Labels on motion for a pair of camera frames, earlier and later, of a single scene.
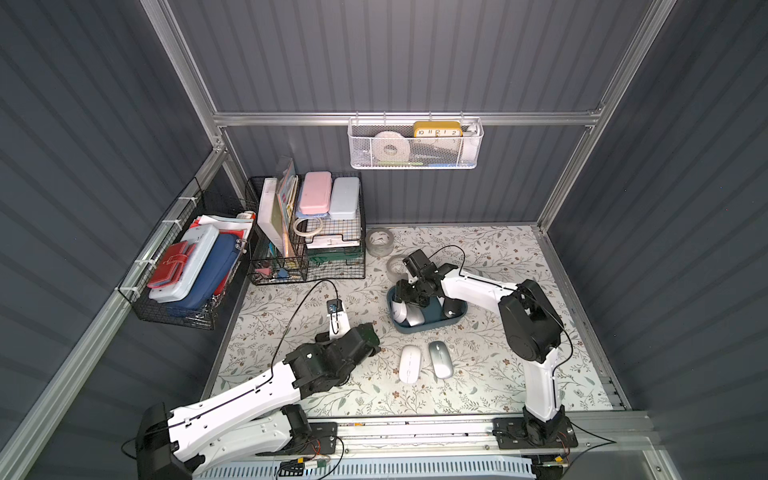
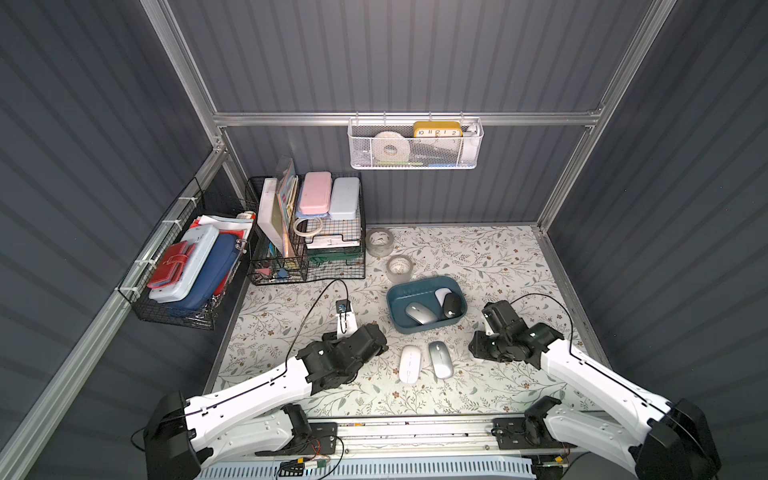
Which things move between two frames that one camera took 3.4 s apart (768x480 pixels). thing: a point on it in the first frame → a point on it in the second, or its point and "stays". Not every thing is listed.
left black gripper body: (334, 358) stays
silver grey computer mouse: (441, 359) stays
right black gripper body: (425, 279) → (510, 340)
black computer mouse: (453, 307) stays
